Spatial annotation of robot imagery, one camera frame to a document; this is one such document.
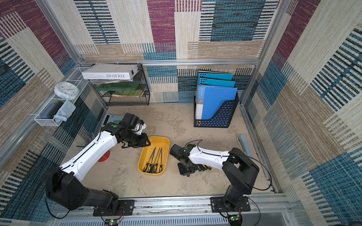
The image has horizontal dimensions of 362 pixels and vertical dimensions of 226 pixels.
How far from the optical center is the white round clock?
28.8 inches

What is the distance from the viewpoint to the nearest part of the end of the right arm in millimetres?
619

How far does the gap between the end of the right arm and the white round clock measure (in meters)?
0.60
